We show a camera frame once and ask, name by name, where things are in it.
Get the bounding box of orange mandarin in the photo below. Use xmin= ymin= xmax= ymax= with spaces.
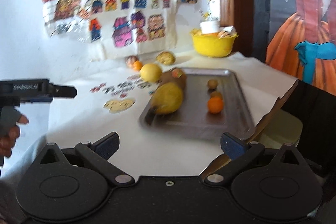
xmin=132 ymin=60 xmax=143 ymax=72
xmin=207 ymin=97 xmax=224 ymax=114

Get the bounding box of large green-yellow pear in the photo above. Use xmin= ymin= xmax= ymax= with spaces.
xmin=150 ymin=82 xmax=184 ymax=115

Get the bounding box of large brown kiwi with sticker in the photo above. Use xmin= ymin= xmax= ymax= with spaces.
xmin=157 ymin=68 xmax=187 ymax=95

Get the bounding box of person's left hand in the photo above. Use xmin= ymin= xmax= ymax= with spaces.
xmin=0 ymin=114 xmax=30 ymax=158

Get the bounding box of metal baking tray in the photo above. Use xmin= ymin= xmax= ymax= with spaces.
xmin=139 ymin=67 xmax=255 ymax=140

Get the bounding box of small yellow loquat fruit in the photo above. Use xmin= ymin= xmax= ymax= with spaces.
xmin=207 ymin=79 xmax=218 ymax=90

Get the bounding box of yellow lemon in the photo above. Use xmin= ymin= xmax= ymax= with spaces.
xmin=139 ymin=63 xmax=162 ymax=83

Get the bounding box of striped pepino melon back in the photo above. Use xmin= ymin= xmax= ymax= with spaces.
xmin=125 ymin=55 xmax=138 ymax=69

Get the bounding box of yellow plastic bowl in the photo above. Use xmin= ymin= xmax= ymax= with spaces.
xmin=190 ymin=29 xmax=238 ymax=58

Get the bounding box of small fruit in bowl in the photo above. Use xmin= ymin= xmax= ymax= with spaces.
xmin=218 ymin=31 xmax=231 ymax=39

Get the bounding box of white plastic bottle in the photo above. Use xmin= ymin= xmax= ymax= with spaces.
xmin=200 ymin=18 xmax=220 ymax=35

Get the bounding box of houses drawing paper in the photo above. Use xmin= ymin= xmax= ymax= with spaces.
xmin=88 ymin=0 xmax=177 ymax=60

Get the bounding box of pumpkin dress painting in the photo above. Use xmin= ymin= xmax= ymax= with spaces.
xmin=265 ymin=0 xmax=335 ymax=94

